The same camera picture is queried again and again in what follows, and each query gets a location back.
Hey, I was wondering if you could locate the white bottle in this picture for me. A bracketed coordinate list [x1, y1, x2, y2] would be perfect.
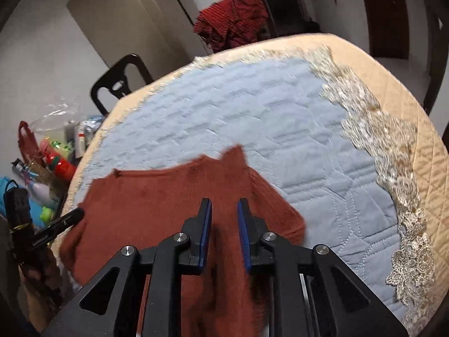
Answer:
[27, 182, 58, 209]

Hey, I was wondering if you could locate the red bag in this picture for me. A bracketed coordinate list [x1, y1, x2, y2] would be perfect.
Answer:
[17, 121, 40, 170]

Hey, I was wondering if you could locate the brown wooden door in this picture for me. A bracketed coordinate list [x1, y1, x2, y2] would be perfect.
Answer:
[357, 0, 412, 61]

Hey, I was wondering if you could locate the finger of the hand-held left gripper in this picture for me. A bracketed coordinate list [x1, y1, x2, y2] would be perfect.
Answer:
[32, 206, 85, 251]

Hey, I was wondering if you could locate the quilted blue beige table cover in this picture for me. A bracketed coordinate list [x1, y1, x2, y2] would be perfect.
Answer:
[62, 33, 449, 337]

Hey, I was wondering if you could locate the rust red knitted sweater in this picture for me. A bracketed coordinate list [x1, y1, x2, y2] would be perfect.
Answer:
[59, 144, 309, 337]

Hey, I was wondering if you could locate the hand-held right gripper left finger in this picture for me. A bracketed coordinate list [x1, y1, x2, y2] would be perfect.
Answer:
[42, 198, 213, 337]

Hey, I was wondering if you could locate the white box with red label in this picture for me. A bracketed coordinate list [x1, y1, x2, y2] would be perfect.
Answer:
[74, 121, 89, 159]

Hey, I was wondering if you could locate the dark wooden chair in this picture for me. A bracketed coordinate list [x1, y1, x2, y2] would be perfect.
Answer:
[90, 54, 155, 117]

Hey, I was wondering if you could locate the clear plastic bag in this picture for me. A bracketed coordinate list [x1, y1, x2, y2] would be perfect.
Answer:
[29, 101, 106, 144]

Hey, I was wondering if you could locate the beige tall panel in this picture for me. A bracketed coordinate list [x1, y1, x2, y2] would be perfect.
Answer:
[66, 0, 192, 69]

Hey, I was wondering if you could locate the red striped cloth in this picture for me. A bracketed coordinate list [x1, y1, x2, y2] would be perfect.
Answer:
[193, 0, 271, 53]

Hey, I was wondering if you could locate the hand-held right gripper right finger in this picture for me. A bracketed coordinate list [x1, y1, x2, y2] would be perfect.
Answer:
[237, 198, 409, 337]

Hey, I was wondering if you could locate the red and green packet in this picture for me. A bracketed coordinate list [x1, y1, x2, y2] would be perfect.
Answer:
[39, 138, 77, 182]

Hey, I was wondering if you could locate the person's left hand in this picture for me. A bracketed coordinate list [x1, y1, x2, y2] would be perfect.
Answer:
[19, 247, 65, 309]

